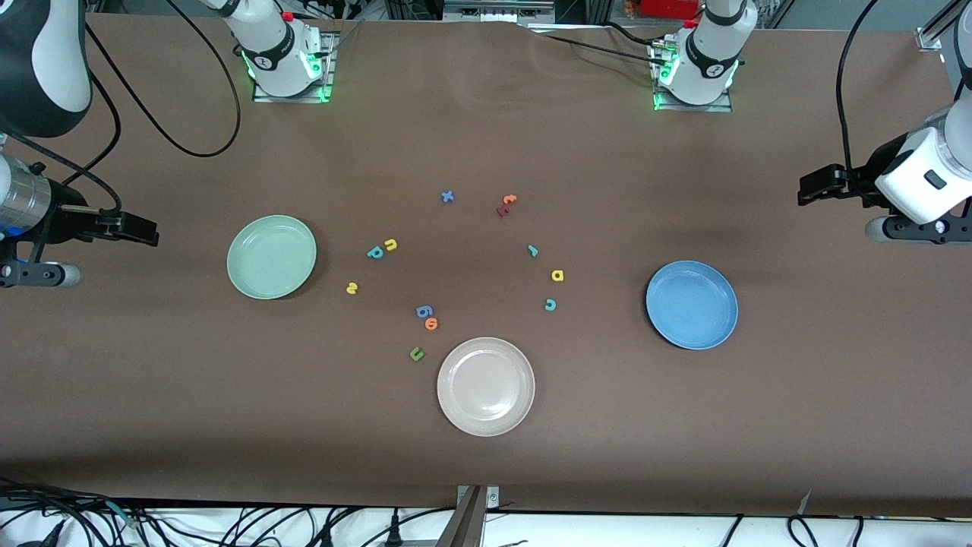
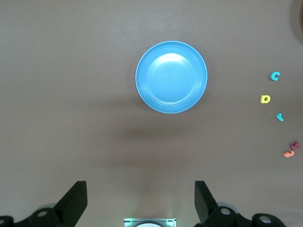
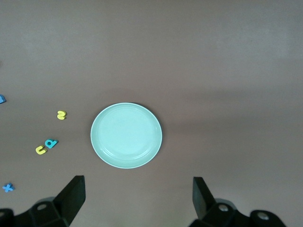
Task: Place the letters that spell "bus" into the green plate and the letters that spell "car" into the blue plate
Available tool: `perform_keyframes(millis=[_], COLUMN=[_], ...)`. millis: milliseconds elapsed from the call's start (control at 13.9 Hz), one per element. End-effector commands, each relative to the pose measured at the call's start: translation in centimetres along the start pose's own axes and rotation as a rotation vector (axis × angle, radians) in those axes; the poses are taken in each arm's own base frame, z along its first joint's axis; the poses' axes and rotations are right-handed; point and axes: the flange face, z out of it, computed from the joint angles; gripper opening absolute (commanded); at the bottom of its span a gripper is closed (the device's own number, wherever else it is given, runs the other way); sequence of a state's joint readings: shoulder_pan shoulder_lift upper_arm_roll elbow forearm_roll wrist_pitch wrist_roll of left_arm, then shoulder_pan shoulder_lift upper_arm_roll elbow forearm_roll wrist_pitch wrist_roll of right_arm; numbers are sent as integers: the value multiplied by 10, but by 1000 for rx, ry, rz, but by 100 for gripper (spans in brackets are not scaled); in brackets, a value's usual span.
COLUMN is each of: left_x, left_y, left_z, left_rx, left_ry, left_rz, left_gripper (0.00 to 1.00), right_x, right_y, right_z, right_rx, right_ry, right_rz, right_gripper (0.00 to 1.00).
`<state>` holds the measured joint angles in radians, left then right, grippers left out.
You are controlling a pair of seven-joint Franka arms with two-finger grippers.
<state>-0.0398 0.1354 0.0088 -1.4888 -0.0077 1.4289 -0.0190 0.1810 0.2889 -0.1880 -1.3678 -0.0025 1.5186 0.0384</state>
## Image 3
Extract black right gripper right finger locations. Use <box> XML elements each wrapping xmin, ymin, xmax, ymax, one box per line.
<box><xmin>189</xmin><ymin>176</ymin><xmax>287</xmax><ymax>227</ymax></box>

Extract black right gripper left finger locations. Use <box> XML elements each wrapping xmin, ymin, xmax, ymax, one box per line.
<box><xmin>0</xmin><ymin>175</ymin><xmax>86</xmax><ymax>227</ymax></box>

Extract yellow letter u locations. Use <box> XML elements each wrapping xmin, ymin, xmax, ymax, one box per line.
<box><xmin>35</xmin><ymin>145</ymin><xmax>48</xmax><ymax>156</ymax></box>

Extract teal letter p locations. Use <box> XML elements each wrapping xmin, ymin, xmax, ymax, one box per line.
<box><xmin>45</xmin><ymin>139</ymin><xmax>59</xmax><ymax>149</ymax></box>

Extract blue letter x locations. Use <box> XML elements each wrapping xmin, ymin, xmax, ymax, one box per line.
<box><xmin>2</xmin><ymin>183</ymin><xmax>16</xmax><ymax>193</ymax></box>

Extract green plate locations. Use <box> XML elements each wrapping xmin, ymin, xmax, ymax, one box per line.
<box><xmin>90</xmin><ymin>102</ymin><xmax>164</xmax><ymax>169</ymax></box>

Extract brown table cover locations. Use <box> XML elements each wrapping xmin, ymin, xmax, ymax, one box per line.
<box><xmin>0</xmin><ymin>0</ymin><xmax>303</xmax><ymax>227</ymax></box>

